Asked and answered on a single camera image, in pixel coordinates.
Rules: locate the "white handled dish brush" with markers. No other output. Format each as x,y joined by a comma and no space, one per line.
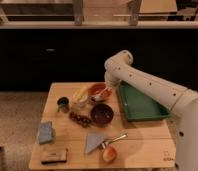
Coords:
101,95

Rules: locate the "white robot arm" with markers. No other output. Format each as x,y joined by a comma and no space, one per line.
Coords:
178,99

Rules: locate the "orange red bowl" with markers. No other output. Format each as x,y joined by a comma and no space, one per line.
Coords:
96,88

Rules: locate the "dark maroon bowl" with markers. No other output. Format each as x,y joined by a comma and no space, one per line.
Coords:
101,114

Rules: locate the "wooden block brush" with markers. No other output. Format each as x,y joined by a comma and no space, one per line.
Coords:
54,156

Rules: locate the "clear cup with corn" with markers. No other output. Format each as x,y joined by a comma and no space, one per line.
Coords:
80,98

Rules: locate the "bunch of dark grapes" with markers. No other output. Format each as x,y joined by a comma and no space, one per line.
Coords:
82,120

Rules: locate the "dark green mug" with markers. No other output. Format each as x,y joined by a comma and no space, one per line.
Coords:
63,104

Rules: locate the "green plastic tray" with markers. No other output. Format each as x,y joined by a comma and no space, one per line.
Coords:
139,107

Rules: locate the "grey folded cloth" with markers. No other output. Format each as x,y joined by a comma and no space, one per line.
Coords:
94,140

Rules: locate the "blue sponge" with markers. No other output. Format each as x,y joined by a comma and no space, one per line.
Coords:
46,133

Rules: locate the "small orange frying pan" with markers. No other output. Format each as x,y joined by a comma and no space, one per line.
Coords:
109,153

